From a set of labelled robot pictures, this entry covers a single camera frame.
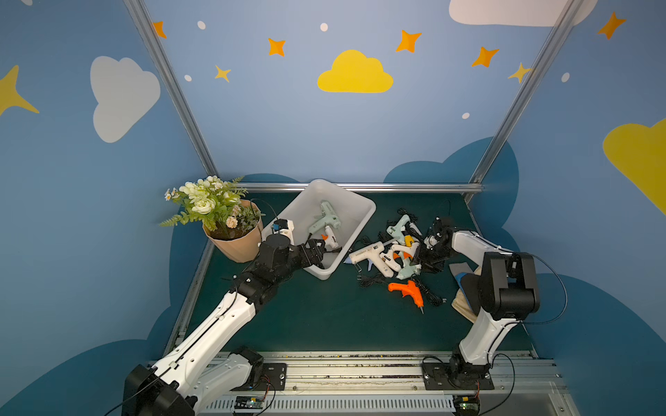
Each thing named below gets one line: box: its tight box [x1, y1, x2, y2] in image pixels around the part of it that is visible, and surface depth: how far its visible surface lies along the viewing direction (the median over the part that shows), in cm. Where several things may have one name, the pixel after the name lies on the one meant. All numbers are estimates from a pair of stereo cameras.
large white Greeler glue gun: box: [344, 240, 394, 278], surface depth 100 cm
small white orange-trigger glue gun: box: [320, 225, 340, 249], surface depth 106 cm
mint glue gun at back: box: [385, 214, 411, 246], surface depth 109 cm
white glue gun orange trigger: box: [379, 242, 420, 273], surface depth 100 cm
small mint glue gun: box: [396, 259, 423, 280], surface depth 97 cm
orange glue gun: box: [387, 279, 425, 315], surface depth 93 cm
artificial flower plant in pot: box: [159, 175, 266, 264], surface depth 81 cm
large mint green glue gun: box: [307, 199, 341, 234], surface depth 113 cm
